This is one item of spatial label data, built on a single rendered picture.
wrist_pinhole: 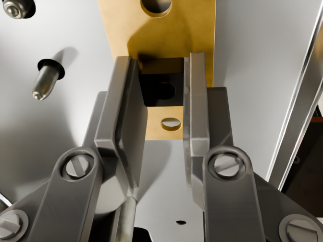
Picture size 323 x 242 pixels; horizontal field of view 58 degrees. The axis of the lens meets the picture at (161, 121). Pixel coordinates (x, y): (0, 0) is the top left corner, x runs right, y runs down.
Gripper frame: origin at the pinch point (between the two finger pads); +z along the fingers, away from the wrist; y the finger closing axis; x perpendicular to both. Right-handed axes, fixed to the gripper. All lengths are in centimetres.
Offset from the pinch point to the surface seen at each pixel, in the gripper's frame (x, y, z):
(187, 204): -12.8, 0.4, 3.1
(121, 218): -11.2, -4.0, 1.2
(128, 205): -11.5, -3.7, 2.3
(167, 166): -7.6, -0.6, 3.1
